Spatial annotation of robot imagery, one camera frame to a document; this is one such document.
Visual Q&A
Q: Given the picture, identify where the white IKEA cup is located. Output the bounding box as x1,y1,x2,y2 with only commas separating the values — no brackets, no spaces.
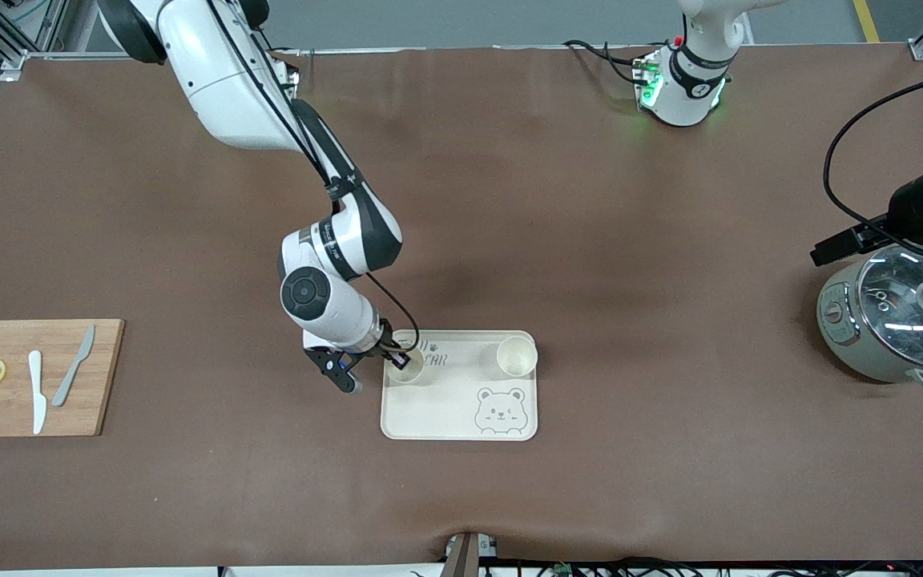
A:
385,346,427,385
497,336,538,378

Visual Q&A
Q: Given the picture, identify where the cream bear print tray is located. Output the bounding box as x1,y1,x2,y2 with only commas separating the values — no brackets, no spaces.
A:
381,329,538,442

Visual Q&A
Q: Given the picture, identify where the glass pot lid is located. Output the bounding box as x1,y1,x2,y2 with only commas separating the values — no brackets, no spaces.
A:
856,244,923,369

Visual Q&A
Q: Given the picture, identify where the sage green electric pot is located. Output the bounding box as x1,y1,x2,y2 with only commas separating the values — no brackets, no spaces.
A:
816,244,923,392

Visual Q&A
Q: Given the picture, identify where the grey plastic knife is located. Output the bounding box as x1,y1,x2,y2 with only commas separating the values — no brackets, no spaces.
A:
51,324,97,408

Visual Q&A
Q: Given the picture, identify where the white plastic knife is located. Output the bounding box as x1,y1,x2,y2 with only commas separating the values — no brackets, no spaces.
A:
27,350,48,436

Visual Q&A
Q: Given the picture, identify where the bamboo cutting board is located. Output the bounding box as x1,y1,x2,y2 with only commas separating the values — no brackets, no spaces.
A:
0,319,125,438

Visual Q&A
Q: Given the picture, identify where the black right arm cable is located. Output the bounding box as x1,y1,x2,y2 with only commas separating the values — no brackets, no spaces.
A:
205,0,422,353

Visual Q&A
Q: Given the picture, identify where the table edge clamp bracket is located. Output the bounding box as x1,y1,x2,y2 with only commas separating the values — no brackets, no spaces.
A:
444,531,499,577

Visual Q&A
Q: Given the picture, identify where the black left base cable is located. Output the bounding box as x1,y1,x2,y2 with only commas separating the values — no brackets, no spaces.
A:
564,38,648,86

